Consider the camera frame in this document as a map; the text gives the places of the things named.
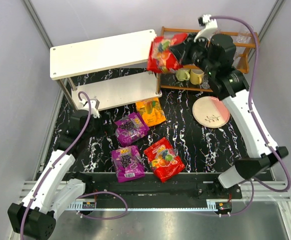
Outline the pink beige plate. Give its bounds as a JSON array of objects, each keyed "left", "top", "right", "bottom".
[{"left": 192, "top": 96, "right": 231, "bottom": 129}]

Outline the white two-tier shelf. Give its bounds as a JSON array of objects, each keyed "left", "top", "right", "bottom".
[{"left": 49, "top": 29, "right": 162, "bottom": 111}]

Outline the clear glass bottom shelf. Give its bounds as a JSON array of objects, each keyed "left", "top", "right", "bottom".
[{"left": 201, "top": 75, "right": 210, "bottom": 90}]

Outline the green mug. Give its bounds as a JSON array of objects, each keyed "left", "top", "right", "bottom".
[{"left": 175, "top": 68, "right": 190, "bottom": 82}]

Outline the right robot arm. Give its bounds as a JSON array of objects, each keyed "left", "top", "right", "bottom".
[{"left": 169, "top": 34, "right": 289, "bottom": 189}]

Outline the yellow mug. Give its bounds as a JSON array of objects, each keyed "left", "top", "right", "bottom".
[{"left": 190, "top": 69, "right": 205, "bottom": 85}]

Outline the wooden cup rack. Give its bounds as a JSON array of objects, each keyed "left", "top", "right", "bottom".
[{"left": 156, "top": 26, "right": 256, "bottom": 93}]

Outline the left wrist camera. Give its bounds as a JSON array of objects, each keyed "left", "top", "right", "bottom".
[{"left": 78, "top": 98, "right": 101, "bottom": 119}]

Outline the small red candy bag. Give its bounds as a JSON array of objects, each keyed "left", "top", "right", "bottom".
[{"left": 144, "top": 137, "right": 185, "bottom": 183}]

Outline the clear glass top right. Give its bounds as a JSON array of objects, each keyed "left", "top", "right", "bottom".
[{"left": 236, "top": 24, "right": 252, "bottom": 44}]

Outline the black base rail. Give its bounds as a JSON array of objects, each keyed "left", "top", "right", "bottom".
[{"left": 63, "top": 172, "right": 243, "bottom": 200}]

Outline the purple candy bag lower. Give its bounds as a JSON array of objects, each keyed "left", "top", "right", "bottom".
[{"left": 111, "top": 145, "right": 145, "bottom": 183}]

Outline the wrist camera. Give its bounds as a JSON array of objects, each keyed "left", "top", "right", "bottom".
[
  {"left": 194, "top": 14, "right": 218, "bottom": 42},
  {"left": 78, "top": 98, "right": 101, "bottom": 119}
]

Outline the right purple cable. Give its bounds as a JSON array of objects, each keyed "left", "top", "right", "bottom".
[{"left": 210, "top": 15, "right": 291, "bottom": 218}]

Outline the large red candy bag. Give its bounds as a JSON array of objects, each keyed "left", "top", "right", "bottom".
[{"left": 147, "top": 33, "right": 188, "bottom": 74}]

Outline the yellow mango candy bag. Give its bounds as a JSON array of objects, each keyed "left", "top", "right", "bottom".
[{"left": 135, "top": 97, "right": 166, "bottom": 127}]

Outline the purple candy bag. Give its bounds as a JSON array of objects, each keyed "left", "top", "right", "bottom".
[
  {"left": 114, "top": 112, "right": 150, "bottom": 147},
  {"left": 111, "top": 145, "right": 145, "bottom": 183}
]

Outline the purple candy bag upper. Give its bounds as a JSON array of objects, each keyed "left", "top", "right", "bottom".
[{"left": 114, "top": 112, "right": 150, "bottom": 147}]

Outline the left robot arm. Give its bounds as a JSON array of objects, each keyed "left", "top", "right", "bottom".
[{"left": 7, "top": 110, "right": 114, "bottom": 240}]

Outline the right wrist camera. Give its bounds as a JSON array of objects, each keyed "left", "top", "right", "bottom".
[{"left": 194, "top": 14, "right": 218, "bottom": 42}]

